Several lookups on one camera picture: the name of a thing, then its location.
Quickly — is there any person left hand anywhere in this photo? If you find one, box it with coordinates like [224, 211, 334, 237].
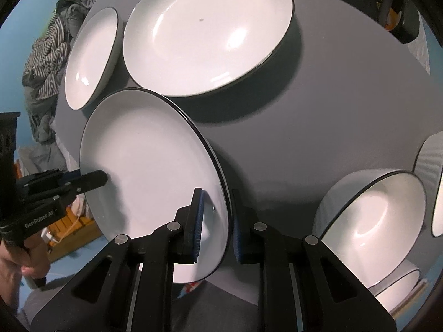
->
[1, 232, 50, 310]

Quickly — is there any white plate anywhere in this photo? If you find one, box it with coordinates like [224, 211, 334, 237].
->
[79, 89, 231, 283]
[123, 0, 293, 97]
[64, 7, 123, 110]

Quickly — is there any white bowl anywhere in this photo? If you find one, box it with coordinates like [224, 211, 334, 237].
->
[369, 259, 421, 313]
[414, 132, 442, 238]
[312, 169, 426, 288]

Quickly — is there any striped garment on bed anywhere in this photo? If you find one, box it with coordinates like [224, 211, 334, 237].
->
[22, 14, 70, 100]

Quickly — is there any white plate front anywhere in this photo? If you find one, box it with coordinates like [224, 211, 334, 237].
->
[79, 89, 231, 283]

